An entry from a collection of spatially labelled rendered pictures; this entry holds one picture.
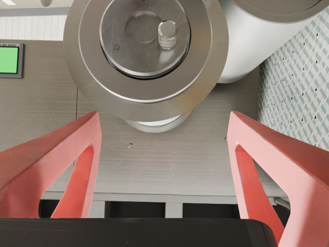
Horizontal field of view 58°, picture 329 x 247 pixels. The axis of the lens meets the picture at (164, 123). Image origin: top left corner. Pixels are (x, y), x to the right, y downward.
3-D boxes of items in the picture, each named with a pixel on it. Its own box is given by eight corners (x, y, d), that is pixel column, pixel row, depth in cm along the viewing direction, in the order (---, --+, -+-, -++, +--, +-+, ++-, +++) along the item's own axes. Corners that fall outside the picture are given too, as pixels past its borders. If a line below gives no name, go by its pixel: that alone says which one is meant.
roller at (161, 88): (216, -25, 26) (207, 106, 25) (189, 60, 52) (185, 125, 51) (84, -35, 26) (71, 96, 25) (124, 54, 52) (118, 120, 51)
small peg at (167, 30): (176, 17, 22) (178, 36, 21) (174, 32, 24) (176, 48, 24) (156, 20, 22) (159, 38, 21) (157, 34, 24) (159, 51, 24)
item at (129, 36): (126, -30, 25) (205, 11, 24) (128, -17, 27) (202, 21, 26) (82, 48, 24) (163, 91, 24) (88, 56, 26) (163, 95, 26)
